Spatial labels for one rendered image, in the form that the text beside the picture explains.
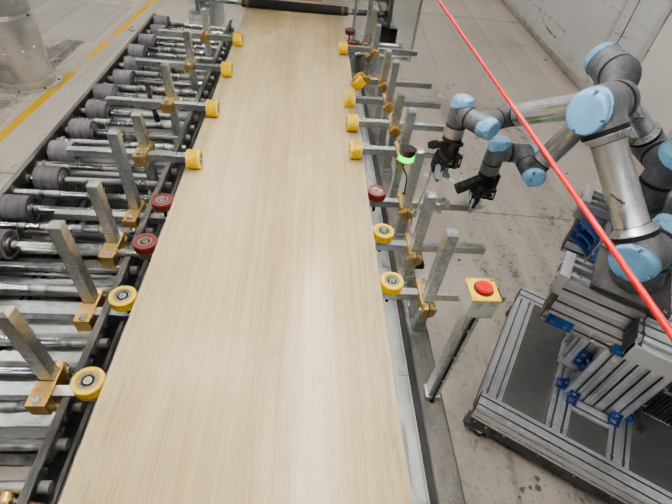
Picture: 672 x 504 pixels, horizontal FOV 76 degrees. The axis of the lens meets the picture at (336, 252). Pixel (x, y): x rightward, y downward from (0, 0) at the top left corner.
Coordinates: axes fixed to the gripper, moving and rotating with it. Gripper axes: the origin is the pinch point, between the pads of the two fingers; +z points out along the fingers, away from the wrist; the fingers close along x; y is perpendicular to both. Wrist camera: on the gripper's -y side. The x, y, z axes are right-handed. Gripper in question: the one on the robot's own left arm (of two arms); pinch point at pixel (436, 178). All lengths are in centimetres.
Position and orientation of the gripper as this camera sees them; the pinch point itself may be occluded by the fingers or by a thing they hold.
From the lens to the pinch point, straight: 182.9
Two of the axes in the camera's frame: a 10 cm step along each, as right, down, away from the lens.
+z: -0.8, 7.2, 6.9
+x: 9.2, -2.0, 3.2
